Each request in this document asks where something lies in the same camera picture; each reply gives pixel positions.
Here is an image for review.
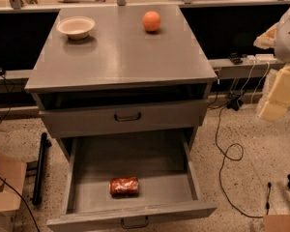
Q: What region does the open grey drawer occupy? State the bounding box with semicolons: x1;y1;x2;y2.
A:
47;130;217;232

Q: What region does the black bar on floor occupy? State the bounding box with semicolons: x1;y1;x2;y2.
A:
32;132;51;206

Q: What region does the cardboard box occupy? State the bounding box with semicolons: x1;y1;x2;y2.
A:
0;153;27;232
263;215;290;232

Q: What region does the white power strip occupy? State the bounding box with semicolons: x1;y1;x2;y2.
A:
246;54;276;63

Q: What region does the closed grey upper drawer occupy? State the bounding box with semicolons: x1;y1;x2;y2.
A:
41;100;207;138

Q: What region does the cardboard box left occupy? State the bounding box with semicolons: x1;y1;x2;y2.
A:
0;153;27;232

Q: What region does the grey cabinet counter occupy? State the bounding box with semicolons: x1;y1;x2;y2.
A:
26;5;217;156

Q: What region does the black cable left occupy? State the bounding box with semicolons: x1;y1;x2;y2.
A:
0;168;42;232

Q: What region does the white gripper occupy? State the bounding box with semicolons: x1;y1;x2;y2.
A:
253;8;290;122

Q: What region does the orange fruit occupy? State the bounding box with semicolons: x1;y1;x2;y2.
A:
142;11;160;32

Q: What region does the red coke can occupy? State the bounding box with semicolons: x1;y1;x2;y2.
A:
109;177;139;196

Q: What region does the cardboard box right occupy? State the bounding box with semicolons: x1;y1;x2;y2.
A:
263;215;290;232

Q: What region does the white paper bowl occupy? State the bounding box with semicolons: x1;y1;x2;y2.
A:
57;16;96;40

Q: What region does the black small device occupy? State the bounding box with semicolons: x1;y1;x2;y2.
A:
229;53;243;65

